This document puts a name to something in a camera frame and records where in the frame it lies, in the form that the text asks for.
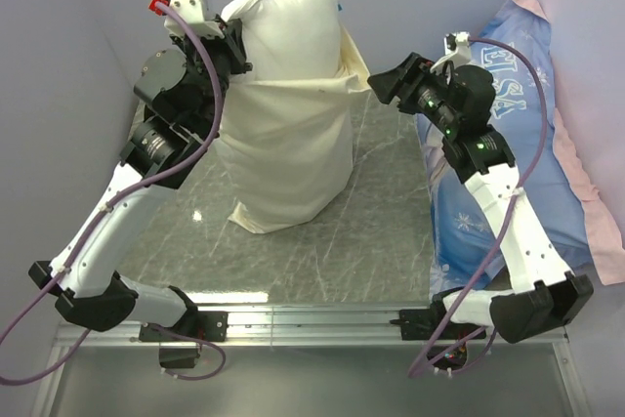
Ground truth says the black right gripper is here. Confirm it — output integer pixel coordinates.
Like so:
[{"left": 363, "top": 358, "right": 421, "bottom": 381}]
[{"left": 365, "top": 53, "right": 460, "bottom": 136}]

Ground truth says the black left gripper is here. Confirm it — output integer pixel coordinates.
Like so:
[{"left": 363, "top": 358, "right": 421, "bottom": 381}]
[{"left": 170, "top": 12, "right": 254, "bottom": 134}]

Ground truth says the white pillow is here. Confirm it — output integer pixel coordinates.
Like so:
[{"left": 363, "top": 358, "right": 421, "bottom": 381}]
[{"left": 221, "top": 0, "right": 341, "bottom": 82}]

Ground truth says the cream white pillowcase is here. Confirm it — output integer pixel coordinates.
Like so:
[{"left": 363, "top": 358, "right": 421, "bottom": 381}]
[{"left": 212, "top": 29, "right": 371, "bottom": 234}]

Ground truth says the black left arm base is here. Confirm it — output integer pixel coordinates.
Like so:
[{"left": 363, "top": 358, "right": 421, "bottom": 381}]
[{"left": 138, "top": 311, "right": 229, "bottom": 381}]

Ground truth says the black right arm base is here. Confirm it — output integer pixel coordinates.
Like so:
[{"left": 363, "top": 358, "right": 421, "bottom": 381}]
[{"left": 390, "top": 304, "right": 486, "bottom": 375}]

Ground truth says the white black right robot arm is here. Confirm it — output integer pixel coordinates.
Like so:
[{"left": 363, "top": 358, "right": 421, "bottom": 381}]
[{"left": 367, "top": 53, "right": 594, "bottom": 344}]

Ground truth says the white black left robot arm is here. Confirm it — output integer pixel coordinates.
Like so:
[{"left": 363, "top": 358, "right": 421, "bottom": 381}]
[{"left": 28, "top": 20, "right": 252, "bottom": 341}]

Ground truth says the blue Elsa print pillow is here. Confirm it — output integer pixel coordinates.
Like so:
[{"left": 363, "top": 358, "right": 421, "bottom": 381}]
[{"left": 414, "top": 0, "right": 616, "bottom": 301}]

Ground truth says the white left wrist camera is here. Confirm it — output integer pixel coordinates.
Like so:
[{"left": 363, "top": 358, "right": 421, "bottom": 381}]
[{"left": 148, "top": 0, "right": 224, "bottom": 38}]

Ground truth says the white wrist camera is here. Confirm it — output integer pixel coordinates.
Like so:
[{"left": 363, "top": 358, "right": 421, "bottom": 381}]
[
  {"left": 148, "top": 0, "right": 224, "bottom": 38},
  {"left": 430, "top": 31, "right": 472, "bottom": 74}
]

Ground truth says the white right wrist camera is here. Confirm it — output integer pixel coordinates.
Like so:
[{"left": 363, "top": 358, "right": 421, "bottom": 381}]
[{"left": 430, "top": 31, "right": 472, "bottom": 74}]

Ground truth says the aluminium mounting rail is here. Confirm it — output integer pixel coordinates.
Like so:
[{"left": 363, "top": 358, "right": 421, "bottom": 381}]
[{"left": 33, "top": 304, "right": 591, "bottom": 416}]

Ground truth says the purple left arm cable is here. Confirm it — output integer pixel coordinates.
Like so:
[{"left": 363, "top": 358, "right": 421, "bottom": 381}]
[{"left": 0, "top": 6, "right": 229, "bottom": 385}]

